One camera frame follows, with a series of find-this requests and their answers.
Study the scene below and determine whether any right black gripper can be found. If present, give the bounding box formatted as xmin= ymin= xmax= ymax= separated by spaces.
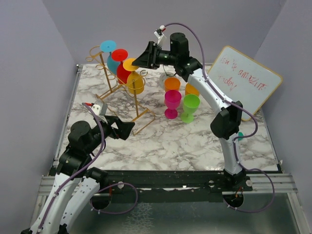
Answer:
xmin=132 ymin=42 xmax=177 ymax=70

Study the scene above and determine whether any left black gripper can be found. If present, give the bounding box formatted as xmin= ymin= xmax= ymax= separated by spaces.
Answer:
xmin=86 ymin=114 xmax=136 ymax=154

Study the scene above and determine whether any yellow wine glass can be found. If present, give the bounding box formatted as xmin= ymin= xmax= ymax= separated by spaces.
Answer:
xmin=185 ymin=83 xmax=200 ymax=96
xmin=123 ymin=58 xmax=144 ymax=95

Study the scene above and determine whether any gold wire glass rack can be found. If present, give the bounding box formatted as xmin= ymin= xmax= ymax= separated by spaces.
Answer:
xmin=86 ymin=45 xmax=156 ymax=135

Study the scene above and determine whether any orange wine glass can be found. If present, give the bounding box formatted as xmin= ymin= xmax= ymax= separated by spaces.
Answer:
xmin=164 ymin=77 xmax=180 ymax=92

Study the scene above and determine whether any pink wine glass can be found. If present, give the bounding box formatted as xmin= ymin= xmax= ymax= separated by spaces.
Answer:
xmin=164 ymin=90 xmax=182 ymax=119

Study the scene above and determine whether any yellow wine glass front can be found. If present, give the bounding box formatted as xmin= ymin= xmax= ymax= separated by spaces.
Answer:
xmin=185 ymin=83 xmax=200 ymax=96

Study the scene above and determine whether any green wine glass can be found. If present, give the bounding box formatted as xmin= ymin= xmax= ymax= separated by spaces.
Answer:
xmin=180 ymin=94 xmax=200 ymax=123

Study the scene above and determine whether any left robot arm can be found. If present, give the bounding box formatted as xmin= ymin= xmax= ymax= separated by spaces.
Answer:
xmin=22 ymin=116 xmax=135 ymax=234

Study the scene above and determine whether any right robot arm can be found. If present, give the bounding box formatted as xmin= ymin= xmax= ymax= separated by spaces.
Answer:
xmin=132 ymin=29 xmax=246 ymax=191

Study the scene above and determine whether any red wine glass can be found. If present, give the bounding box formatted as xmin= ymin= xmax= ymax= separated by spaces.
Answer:
xmin=112 ymin=49 xmax=131 ymax=84

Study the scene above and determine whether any cyan wine glass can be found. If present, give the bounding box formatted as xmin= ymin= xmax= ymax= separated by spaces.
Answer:
xmin=100 ymin=40 xmax=120 ymax=75

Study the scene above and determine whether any clear tape roll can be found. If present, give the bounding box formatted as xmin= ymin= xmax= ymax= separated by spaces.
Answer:
xmin=159 ymin=74 xmax=168 ymax=89

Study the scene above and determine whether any yellow framed whiteboard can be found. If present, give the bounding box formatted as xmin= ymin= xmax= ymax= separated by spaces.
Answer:
xmin=208 ymin=46 xmax=283 ymax=115

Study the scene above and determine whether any green grey eraser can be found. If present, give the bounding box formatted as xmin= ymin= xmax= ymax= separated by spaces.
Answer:
xmin=237 ymin=132 xmax=244 ymax=141

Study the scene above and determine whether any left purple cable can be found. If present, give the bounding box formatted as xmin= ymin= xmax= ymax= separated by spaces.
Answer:
xmin=38 ymin=102 xmax=138 ymax=232

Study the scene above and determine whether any purple cable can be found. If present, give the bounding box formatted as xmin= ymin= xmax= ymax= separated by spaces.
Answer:
xmin=164 ymin=22 xmax=275 ymax=214
xmin=38 ymin=102 xmax=138 ymax=232

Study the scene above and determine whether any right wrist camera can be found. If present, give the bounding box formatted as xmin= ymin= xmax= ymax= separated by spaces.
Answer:
xmin=154 ymin=25 xmax=167 ymax=48

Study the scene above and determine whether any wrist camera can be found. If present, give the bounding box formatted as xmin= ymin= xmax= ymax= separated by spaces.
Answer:
xmin=154 ymin=25 xmax=167 ymax=48
xmin=86 ymin=100 xmax=107 ymax=121

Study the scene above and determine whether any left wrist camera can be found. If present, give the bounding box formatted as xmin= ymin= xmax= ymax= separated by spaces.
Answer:
xmin=86 ymin=100 xmax=107 ymax=121

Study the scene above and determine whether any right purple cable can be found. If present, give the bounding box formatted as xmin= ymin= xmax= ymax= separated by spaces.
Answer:
xmin=164 ymin=22 xmax=275 ymax=214

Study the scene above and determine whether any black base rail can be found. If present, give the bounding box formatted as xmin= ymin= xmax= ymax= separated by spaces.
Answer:
xmin=87 ymin=168 xmax=253 ymax=207

